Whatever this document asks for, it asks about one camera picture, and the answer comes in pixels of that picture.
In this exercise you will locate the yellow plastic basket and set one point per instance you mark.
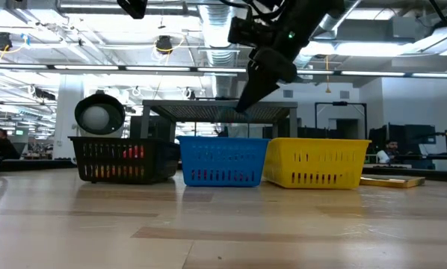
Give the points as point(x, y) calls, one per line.
point(317, 145)

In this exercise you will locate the person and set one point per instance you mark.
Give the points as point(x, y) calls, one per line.
point(5, 147)
point(389, 153)

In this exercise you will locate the silver spiral ceiling duct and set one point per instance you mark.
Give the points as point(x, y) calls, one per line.
point(335, 22)
point(216, 37)

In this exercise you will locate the black hanging spotlight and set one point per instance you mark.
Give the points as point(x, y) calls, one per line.
point(163, 45)
point(1, 41)

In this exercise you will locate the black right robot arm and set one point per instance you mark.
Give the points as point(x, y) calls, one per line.
point(320, 11)

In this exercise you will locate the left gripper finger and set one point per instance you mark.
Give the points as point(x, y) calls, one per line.
point(134, 7)

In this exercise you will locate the white pillar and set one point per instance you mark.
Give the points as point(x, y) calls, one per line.
point(68, 123)

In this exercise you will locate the grey perforated metal shelf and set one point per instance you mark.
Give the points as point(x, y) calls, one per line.
point(178, 105)

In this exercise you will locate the black rectangular stand frame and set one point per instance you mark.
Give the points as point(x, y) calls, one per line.
point(341, 103)

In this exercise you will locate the long ceiling light strip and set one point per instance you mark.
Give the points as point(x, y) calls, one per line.
point(85, 67)

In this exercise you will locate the blue plastic basket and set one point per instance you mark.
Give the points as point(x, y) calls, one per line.
point(223, 143)

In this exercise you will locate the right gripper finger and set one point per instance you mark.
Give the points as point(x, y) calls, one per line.
point(259, 86)

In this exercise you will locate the black monitor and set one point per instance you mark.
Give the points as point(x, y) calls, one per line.
point(152, 127)

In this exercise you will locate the yellow pack with green window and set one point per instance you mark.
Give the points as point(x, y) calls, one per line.
point(391, 182)

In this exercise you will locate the black robot station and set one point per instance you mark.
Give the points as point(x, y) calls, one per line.
point(421, 138)

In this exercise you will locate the black plastic basket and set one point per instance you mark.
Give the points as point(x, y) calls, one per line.
point(115, 140)

